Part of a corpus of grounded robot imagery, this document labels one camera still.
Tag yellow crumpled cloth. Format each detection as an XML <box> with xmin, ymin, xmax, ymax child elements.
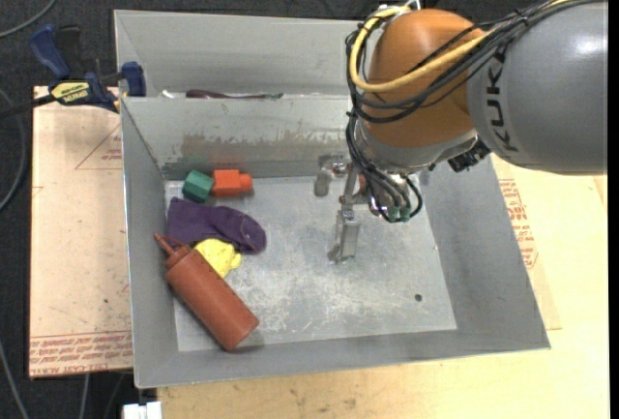
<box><xmin>192</xmin><ymin>237</ymin><xmax>243</xmax><ymax>280</ymax></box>

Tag green toy block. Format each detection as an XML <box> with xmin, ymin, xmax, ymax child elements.
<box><xmin>182</xmin><ymin>168</ymin><xmax>216</xmax><ymax>204</ymax></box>

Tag orange toy block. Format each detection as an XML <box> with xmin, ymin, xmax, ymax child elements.
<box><xmin>211</xmin><ymin>168</ymin><xmax>254</xmax><ymax>198</ymax></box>

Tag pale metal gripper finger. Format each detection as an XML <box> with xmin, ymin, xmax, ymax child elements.
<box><xmin>313</xmin><ymin>153</ymin><xmax>352</xmax><ymax>198</ymax></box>
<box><xmin>328</xmin><ymin>209</ymin><xmax>362</xmax><ymax>265</ymax></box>

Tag red-brown squeeze bottle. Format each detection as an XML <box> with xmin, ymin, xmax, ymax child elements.
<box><xmin>153</xmin><ymin>232</ymin><xmax>261</xmax><ymax>353</ymax></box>

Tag grey metal bin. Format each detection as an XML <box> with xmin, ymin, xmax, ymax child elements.
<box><xmin>113</xmin><ymin>9</ymin><xmax>551</xmax><ymax>390</ymax></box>

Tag purple cloth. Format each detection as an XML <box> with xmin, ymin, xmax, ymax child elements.
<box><xmin>165</xmin><ymin>196</ymin><xmax>268</xmax><ymax>254</ymax></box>

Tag brown cardboard board, red print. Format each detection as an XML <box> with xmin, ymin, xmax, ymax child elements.
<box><xmin>28</xmin><ymin>85</ymin><xmax>563</xmax><ymax>379</ymax></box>

